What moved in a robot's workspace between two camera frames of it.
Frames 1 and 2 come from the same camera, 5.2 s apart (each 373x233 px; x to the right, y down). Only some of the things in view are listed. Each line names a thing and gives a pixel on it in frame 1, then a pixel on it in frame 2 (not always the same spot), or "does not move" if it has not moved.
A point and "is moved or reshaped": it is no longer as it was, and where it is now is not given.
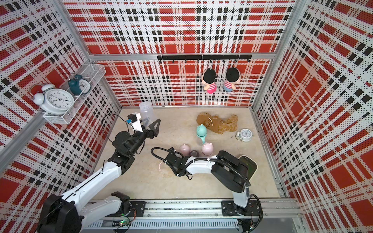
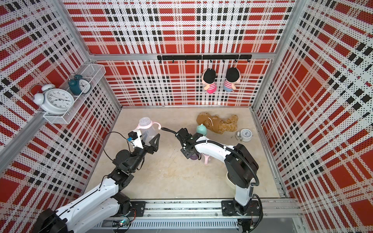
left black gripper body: (147, 134) to (149, 150)
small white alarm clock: (244, 135) does not move
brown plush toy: (215, 124) does not move
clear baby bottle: (146, 112) is moved or reshaped
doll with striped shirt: (233, 76) does not move
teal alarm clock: (78, 85) does not move
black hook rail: (205, 57) does not move
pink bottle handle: (159, 166) is moved or reshaped
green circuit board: (123, 223) does not move
